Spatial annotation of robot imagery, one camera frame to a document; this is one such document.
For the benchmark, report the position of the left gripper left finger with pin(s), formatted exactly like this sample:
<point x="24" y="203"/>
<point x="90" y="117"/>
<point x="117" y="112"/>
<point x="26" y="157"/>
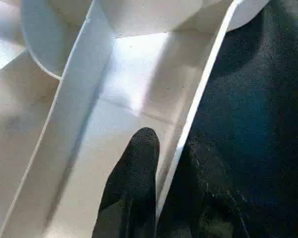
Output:
<point x="134" y="186"/>

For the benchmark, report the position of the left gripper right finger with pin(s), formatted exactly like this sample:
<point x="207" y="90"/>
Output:
<point x="201" y="198"/>

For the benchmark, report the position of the white table frame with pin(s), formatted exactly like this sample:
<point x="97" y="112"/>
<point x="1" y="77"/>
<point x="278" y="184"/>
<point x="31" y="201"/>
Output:
<point x="101" y="86"/>

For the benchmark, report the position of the black work mat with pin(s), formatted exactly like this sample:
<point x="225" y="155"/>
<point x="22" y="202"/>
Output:
<point x="263" y="99"/>

